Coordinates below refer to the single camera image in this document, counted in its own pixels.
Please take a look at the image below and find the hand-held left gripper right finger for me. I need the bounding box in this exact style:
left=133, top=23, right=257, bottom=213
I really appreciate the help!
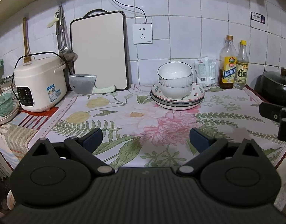
left=177, top=127, right=266, bottom=175

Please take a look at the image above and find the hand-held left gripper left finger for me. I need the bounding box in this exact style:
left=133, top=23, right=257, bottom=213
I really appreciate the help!
left=29, top=128, right=115, bottom=175

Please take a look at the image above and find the white black-rimmed sun plate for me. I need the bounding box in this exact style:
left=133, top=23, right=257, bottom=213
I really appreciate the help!
left=155, top=99, right=203, bottom=110

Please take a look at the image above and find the heart print plate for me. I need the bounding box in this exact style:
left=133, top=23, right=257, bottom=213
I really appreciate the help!
left=152, top=82, right=205, bottom=103

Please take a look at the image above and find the white ribbed bowl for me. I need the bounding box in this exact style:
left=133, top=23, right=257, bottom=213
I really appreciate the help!
left=159, top=82, right=193, bottom=99
left=158, top=73, right=194, bottom=88
left=157, top=62, right=193, bottom=81

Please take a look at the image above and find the blue fried egg plate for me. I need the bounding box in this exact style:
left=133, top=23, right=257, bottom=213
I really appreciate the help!
left=150, top=92, right=204, bottom=106

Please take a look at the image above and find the black wok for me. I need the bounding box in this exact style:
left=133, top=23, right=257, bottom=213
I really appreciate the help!
left=254, top=68, right=286, bottom=109

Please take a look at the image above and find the black wok lid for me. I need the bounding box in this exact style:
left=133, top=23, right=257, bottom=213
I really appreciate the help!
left=262, top=68, right=286, bottom=89

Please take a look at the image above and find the floral tablecloth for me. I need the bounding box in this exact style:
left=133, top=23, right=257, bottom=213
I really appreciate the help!
left=44, top=83, right=286, bottom=168

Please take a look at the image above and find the clear vinegar bottle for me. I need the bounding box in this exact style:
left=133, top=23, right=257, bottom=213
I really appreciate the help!
left=234, top=40, right=248, bottom=89

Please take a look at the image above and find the steel cleaver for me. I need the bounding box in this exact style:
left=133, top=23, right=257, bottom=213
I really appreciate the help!
left=69, top=74, right=116, bottom=95

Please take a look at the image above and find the yellow label cooking wine bottle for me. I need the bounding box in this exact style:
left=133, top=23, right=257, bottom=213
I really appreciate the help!
left=218, top=35, right=237, bottom=89

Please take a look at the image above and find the striped cloth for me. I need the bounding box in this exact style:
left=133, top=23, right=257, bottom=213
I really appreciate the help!
left=0, top=106, right=59, bottom=171

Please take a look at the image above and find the white rice cooker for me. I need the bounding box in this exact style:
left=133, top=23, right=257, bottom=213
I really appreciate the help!
left=13, top=56, right=67, bottom=112

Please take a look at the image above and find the patterned shallow dish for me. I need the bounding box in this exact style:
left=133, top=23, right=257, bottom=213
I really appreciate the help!
left=0, top=99, right=20, bottom=125

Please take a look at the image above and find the metal ladle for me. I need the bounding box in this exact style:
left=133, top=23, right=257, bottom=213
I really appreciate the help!
left=60, top=5, right=78, bottom=62

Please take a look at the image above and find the cream cutting board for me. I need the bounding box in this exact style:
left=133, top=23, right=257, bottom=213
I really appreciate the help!
left=70, top=9, right=130, bottom=91

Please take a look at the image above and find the metal serving spoon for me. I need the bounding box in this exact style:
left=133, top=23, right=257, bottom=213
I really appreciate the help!
left=56, top=7, right=70, bottom=55

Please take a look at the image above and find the green plastic colander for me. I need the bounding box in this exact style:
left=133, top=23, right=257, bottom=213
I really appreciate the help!
left=0, top=93, right=14, bottom=117

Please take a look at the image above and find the white round container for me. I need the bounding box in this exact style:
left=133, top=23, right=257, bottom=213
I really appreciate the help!
left=6, top=190, right=16, bottom=211

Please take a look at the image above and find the glass pot lid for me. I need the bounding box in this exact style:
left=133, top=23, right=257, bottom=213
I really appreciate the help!
left=0, top=76, right=15, bottom=91

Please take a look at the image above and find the wooden spatula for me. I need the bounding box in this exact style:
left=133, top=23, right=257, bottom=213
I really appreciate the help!
left=23, top=17, right=32, bottom=63

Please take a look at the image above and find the dark wall sticker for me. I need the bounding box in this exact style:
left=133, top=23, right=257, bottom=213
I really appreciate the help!
left=251, top=12, right=266, bottom=25

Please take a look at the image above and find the white wall socket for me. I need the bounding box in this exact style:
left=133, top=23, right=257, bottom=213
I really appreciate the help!
left=133, top=23, right=153, bottom=44

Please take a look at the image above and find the white handled peeler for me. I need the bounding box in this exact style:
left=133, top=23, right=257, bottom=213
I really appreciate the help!
left=47, top=12, right=60, bottom=28

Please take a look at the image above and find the black wall cable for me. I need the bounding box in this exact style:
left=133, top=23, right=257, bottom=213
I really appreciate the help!
left=101, top=0, right=147, bottom=24

